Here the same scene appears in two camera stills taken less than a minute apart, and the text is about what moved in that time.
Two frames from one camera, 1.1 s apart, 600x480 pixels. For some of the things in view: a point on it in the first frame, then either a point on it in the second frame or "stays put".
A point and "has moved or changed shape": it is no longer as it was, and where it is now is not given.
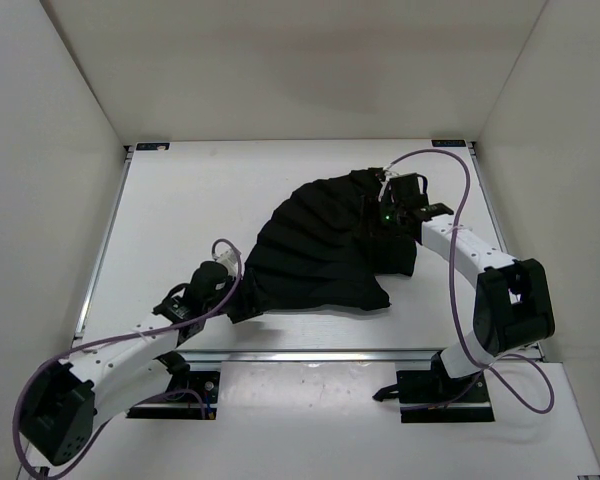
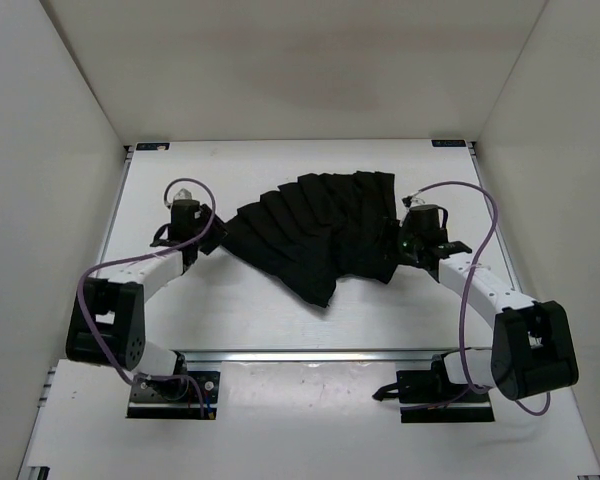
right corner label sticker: x=448 y=143 stays put
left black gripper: x=230 y=280 to x=220 y=233
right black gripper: x=387 y=201 to x=390 y=230
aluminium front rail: x=299 y=356 stays put
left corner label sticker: x=163 y=146 stays put
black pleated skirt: x=323 y=246 has moved or changed shape
